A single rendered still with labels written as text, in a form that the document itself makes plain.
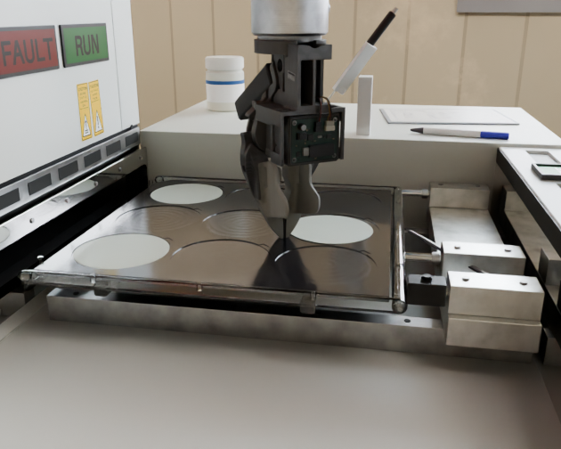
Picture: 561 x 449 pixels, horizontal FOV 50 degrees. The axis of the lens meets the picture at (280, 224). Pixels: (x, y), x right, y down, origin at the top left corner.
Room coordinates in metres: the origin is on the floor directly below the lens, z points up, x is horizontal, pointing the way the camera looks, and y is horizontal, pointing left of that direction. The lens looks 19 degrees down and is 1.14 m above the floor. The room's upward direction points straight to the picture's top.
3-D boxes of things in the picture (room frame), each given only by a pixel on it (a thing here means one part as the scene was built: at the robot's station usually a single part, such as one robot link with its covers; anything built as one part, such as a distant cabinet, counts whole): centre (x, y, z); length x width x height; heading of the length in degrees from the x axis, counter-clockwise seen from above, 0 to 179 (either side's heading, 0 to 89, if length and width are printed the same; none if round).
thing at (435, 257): (0.59, -0.15, 0.89); 0.05 x 0.01 x 0.01; 80
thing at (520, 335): (0.66, -0.22, 0.87); 0.36 x 0.08 x 0.03; 170
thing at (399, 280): (0.65, -0.14, 0.90); 0.38 x 0.01 x 0.01; 170
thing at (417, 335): (0.56, 0.00, 0.84); 0.50 x 0.02 x 0.03; 80
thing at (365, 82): (0.91, -0.11, 1.03); 0.06 x 0.04 x 0.13; 80
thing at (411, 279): (0.51, -0.14, 0.90); 0.04 x 0.02 x 0.03; 80
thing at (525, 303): (0.50, -0.19, 0.89); 0.08 x 0.03 x 0.03; 80
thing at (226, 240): (0.69, 0.04, 0.90); 0.34 x 0.34 x 0.01; 80
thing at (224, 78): (1.14, 0.10, 1.01); 0.07 x 0.07 x 0.10
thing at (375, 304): (0.51, 0.07, 0.90); 0.37 x 0.01 x 0.01; 80
